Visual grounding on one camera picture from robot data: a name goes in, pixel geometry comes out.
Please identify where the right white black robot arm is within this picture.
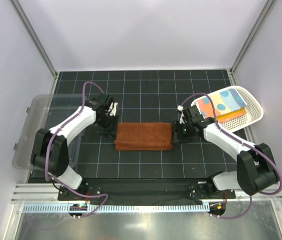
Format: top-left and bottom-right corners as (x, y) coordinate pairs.
(173, 106), (282, 198)

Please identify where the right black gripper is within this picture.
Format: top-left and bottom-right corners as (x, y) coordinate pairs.
(170, 120), (194, 144)

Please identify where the dark brown towel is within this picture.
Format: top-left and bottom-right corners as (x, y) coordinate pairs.
(114, 122), (173, 151)

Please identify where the clear plastic bin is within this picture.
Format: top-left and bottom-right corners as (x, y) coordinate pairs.
(12, 94), (82, 170)

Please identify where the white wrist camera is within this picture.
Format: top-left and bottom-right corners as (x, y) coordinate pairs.
(177, 105), (186, 124)
(109, 102), (118, 116)

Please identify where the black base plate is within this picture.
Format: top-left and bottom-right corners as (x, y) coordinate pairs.
(57, 177), (236, 203)

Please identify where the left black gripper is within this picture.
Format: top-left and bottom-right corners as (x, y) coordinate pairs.
(96, 112), (119, 139)

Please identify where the orange polka dot towel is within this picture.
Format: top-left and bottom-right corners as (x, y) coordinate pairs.
(217, 108), (247, 123)

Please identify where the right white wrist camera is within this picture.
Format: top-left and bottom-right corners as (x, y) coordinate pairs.
(177, 105), (186, 124)

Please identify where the light blue orange towel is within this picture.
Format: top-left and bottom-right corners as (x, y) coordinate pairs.
(194, 88), (246, 118)

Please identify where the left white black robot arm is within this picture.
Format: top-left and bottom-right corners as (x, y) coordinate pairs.
(30, 93), (118, 200)

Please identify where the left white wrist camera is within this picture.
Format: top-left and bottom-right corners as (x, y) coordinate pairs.
(109, 102), (118, 116)

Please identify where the white perforated plastic basket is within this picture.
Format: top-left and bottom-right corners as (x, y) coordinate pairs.
(191, 85), (264, 132)

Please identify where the slotted cable duct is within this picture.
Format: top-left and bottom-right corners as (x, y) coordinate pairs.
(22, 202), (210, 214)

